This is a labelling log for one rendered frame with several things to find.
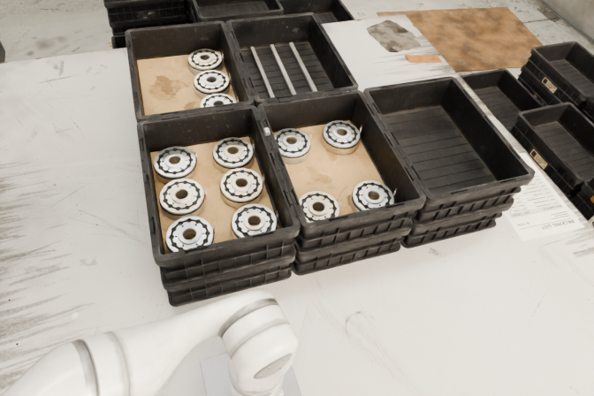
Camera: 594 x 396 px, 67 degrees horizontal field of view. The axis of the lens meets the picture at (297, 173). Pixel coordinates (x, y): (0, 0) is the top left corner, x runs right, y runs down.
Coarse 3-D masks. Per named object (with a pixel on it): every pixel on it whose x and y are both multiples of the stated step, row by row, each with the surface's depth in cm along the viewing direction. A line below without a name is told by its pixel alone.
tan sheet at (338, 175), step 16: (304, 128) 126; (320, 128) 127; (320, 144) 122; (304, 160) 118; (320, 160) 119; (336, 160) 119; (352, 160) 120; (368, 160) 120; (304, 176) 115; (320, 176) 115; (336, 176) 116; (352, 176) 116; (368, 176) 117; (304, 192) 111; (336, 192) 112
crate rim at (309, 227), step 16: (320, 96) 120; (336, 96) 121; (384, 128) 114; (272, 144) 107; (400, 160) 107; (288, 176) 101; (416, 192) 102; (384, 208) 98; (400, 208) 98; (416, 208) 101; (304, 224) 93; (320, 224) 94; (336, 224) 95; (352, 224) 97
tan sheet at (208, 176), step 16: (208, 144) 119; (208, 160) 115; (208, 176) 112; (160, 192) 108; (208, 192) 109; (160, 208) 105; (208, 208) 106; (224, 208) 106; (272, 208) 107; (224, 224) 103; (224, 240) 101
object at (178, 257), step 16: (208, 112) 112; (224, 112) 113; (256, 112) 114; (144, 144) 104; (144, 160) 101; (272, 160) 106; (144, 176) 98; (288, 192) 98; (288, 208) 96; (240, 240) 89; (256, 240) 90; (272, 240) 92; (160, 256) 86; (176, 256) 86; (192, 256) 87; (208, 256) 89
